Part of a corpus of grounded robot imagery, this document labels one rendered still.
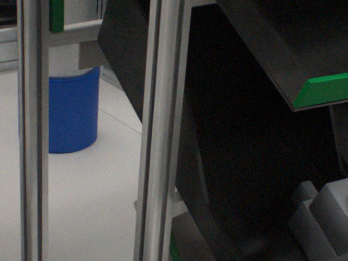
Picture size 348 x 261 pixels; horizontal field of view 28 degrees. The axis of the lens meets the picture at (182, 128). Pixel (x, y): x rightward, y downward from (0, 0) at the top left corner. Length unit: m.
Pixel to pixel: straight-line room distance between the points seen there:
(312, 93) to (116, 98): 1.25
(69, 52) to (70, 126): 0.15
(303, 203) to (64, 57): 0.85
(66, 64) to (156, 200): 0.83
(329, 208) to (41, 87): 0.27
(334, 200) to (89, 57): 0.28
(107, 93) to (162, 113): 1.19
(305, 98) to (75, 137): 1.00
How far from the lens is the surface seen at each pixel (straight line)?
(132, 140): 1.43
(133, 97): 0.56
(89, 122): 1.37
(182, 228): 0.61
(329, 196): 0.49
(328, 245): 0.50
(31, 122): 0.62
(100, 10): 1.68
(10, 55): 1.76
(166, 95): 0.46
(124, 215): 1.18
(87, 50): 0.65
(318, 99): 0.40
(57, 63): 1.30
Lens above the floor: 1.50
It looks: 25 degrees down
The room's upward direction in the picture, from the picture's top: 5 degrees clockwise
